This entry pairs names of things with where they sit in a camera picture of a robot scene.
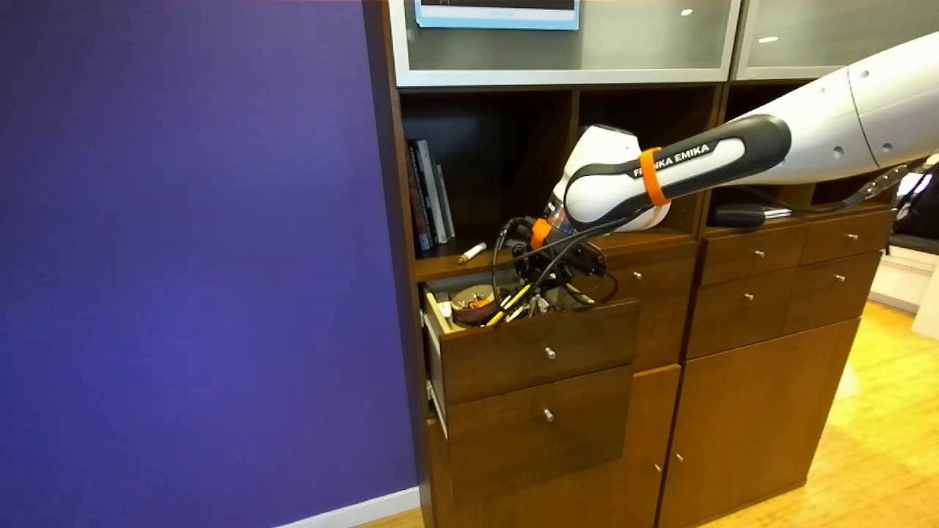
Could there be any yellow pen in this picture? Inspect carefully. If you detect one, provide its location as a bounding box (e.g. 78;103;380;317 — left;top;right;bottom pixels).
488;280;537;332

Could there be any cream bowl maroon rim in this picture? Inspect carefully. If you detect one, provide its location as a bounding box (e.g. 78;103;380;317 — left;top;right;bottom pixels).
449;280;501;329

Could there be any black zip case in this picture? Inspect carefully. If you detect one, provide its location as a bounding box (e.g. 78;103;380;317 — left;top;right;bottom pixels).
709;200;778;233

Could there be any thin grey book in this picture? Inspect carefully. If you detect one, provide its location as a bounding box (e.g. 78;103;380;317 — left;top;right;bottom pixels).
435;158;460;245

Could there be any white low cabinet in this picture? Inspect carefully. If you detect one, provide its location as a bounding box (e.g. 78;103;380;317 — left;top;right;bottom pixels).
868;244;939;342

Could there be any shallow brown drawer with pens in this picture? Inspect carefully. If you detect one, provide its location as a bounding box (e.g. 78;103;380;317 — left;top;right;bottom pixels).
419;267;639;406

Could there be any black comics book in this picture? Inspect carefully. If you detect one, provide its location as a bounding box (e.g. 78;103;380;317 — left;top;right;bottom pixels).
404;142;435;258

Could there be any deep brown open drawer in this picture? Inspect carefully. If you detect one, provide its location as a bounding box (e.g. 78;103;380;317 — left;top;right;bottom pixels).
423;361;636;483

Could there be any orange arm strap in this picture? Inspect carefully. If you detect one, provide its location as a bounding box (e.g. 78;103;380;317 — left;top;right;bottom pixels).
636;142;674;210

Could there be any black cable bundle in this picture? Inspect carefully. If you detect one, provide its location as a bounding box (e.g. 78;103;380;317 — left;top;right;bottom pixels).
488;214;622;317

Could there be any brown wooden shelf cabinet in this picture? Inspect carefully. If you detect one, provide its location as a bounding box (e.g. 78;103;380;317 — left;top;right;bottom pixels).
363;0;898;528

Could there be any wide frosted glass door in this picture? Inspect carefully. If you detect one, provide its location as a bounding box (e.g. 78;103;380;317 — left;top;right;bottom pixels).
388;0;743;90

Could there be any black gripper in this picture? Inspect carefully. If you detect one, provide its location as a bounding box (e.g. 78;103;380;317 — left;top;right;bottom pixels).
534;239;609;299

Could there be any orange cable strap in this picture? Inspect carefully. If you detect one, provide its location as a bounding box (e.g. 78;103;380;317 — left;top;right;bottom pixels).
529;214;556;248

